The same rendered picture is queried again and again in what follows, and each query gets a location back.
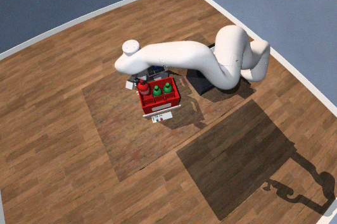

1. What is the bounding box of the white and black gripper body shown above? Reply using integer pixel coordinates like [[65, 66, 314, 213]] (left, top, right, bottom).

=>
[[136, 69, 149, 80]]

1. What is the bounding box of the grey plastic crate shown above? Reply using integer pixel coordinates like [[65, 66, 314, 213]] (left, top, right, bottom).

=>
[[134, 66, 168, 86]]

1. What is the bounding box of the green bottle with light green label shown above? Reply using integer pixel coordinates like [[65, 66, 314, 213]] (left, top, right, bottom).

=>
[[163, 83, 172, 94]]

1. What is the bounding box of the red bottle with pink label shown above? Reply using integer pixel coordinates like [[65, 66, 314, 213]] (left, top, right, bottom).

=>
[[138, 79, 150, 96]]

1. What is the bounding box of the red crate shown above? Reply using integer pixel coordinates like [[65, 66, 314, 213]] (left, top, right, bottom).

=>
[[137, 77, 179, 115]]

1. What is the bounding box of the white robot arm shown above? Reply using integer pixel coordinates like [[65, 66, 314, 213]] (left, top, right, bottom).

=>
[[115, 25, 270, 90]]

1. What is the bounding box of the white paper pick list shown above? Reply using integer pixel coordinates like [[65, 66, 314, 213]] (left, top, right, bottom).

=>
[[152, 111, 173, 123]]

